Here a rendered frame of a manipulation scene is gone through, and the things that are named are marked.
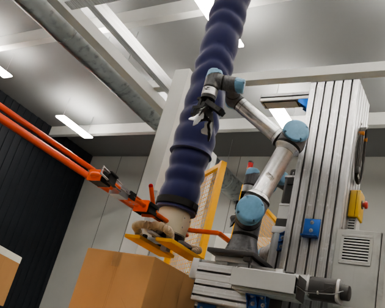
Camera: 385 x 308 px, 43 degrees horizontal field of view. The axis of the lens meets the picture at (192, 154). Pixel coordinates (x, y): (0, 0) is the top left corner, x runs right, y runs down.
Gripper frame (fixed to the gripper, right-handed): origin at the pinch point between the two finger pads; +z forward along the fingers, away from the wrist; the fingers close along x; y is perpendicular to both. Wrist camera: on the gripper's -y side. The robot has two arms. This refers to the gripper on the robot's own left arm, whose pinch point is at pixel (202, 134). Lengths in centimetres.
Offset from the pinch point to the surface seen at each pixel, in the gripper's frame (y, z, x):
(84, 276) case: 47, 71, -5
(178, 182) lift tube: 25.7, 12.9, -27.0
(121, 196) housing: 25.9, 36.7, 10.7
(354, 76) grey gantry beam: -4, -170, -201
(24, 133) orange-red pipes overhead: 785, -276, -458
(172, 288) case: 11, 67, -24
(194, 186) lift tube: 19.8, 11.8, -33.9
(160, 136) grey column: 137, -76, -136
